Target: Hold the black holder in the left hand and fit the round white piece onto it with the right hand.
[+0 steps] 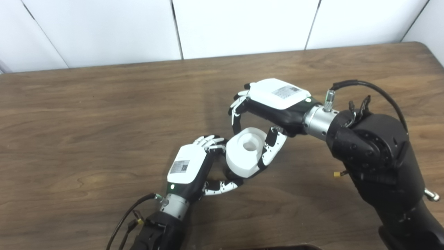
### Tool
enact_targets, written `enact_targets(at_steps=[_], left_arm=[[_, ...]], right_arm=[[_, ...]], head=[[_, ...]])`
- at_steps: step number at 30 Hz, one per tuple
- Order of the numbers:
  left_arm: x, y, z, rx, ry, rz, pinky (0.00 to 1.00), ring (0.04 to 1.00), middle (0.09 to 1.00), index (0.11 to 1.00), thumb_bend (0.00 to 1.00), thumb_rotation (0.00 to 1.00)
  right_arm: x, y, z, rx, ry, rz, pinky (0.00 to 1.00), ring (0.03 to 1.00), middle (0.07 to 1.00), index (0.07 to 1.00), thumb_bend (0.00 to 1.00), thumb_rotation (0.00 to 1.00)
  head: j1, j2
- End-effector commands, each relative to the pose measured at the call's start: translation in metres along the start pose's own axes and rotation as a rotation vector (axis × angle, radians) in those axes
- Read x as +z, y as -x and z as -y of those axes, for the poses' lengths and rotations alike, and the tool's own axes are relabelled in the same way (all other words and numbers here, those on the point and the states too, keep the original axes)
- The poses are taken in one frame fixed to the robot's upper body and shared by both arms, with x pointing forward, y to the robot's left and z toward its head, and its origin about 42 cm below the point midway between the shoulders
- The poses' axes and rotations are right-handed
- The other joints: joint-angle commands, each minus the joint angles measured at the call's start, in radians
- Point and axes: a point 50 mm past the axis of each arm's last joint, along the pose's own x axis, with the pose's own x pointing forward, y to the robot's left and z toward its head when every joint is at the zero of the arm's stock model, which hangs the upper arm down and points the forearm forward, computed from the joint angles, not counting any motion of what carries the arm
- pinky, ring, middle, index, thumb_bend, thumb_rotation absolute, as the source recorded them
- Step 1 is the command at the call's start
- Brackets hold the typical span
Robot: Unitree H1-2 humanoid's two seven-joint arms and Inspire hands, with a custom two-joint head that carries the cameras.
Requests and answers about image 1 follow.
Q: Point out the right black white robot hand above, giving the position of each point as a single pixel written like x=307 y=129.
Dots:
x=270 y=95

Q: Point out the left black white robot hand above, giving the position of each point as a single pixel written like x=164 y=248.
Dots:
x=187 y=163

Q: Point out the black flanged holder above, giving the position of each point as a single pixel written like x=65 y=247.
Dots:
x=229 y=173

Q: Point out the round white piece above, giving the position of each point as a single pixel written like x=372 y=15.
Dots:
x=239 y=158

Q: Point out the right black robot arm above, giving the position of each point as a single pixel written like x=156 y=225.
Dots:
x=381 y=156

